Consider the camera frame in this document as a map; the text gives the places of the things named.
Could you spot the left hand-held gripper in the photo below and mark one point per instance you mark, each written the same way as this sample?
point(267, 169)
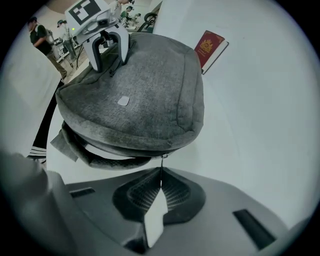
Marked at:
point(85, 15)

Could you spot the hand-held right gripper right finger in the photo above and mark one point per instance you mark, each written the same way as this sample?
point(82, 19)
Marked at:
point(220, 212)

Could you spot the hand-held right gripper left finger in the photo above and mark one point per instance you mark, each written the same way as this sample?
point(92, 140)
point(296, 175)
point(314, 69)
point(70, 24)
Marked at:
point(107, 205)

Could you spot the grey fabric backpack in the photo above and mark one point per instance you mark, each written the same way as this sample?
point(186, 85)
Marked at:
point(140, 100)

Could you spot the person's black trousers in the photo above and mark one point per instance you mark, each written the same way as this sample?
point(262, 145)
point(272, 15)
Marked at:
point(43, 130)

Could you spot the dark red book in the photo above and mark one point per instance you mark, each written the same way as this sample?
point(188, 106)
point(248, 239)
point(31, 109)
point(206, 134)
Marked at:
point(208, 47)

